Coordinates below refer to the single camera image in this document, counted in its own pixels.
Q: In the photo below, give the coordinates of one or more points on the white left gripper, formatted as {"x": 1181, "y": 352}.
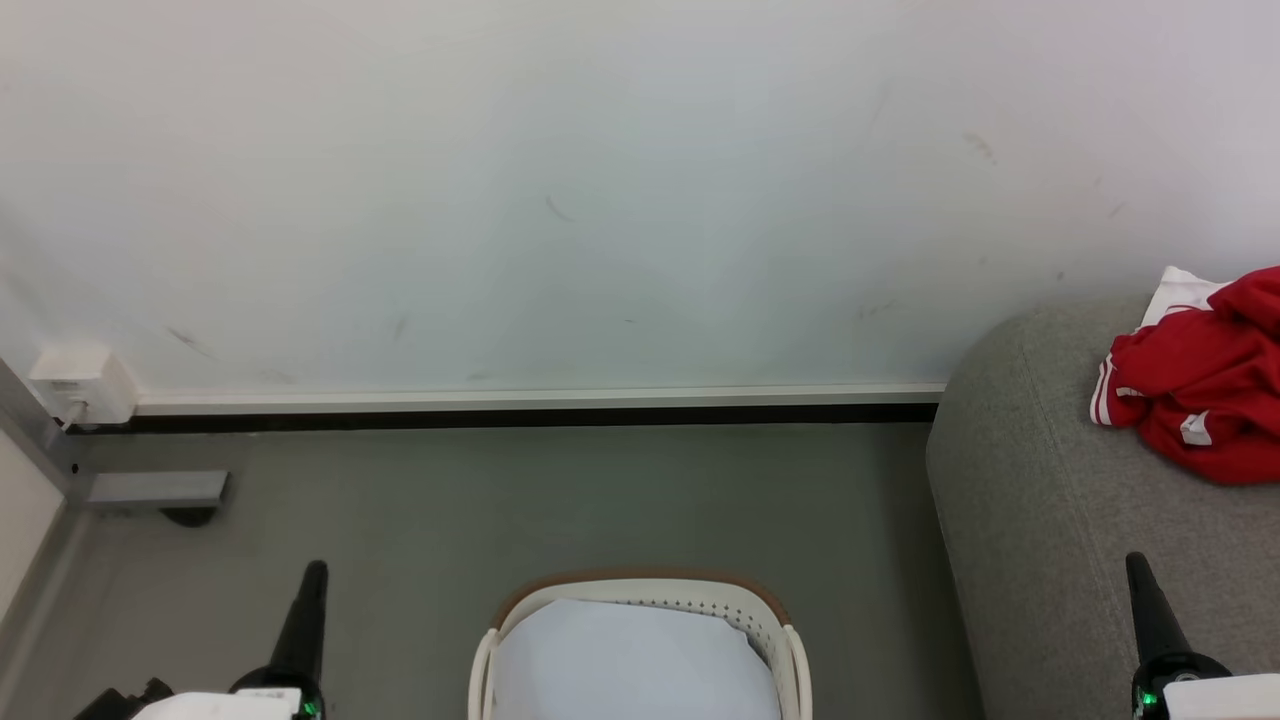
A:
{"x": 230, "y": 705}

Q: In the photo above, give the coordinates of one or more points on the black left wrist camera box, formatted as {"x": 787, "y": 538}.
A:
{"x": 125, "y": 705}

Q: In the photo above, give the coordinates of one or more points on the grey fabric sofa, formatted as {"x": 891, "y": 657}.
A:
{"x": 1050, "y": 520}

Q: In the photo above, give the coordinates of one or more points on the dark round foot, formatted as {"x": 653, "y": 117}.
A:
{"x": 188, "y": 516}

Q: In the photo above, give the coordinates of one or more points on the white laundry basket brown rim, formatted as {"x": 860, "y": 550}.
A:
{"x": 790, "y": 660}

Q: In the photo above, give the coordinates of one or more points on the white baseboard strip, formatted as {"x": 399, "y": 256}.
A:
{"x": 540, "y": 400}

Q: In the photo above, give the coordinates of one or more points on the pale white cloth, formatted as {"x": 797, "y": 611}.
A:
{"x": 630, "y": 660}

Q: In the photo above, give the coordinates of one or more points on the grey metal frame post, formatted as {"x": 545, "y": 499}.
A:
{"x": 35, "y": 470}

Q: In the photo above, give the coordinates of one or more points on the white wall socket box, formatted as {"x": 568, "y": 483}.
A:
{"x": 85, "y": 385}

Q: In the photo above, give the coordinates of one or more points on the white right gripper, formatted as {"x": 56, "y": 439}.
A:
{"x": 1210, "y": 695}

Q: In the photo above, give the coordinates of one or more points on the red white-striped garment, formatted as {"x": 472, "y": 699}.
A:
{"x": 1210, "y": 390}

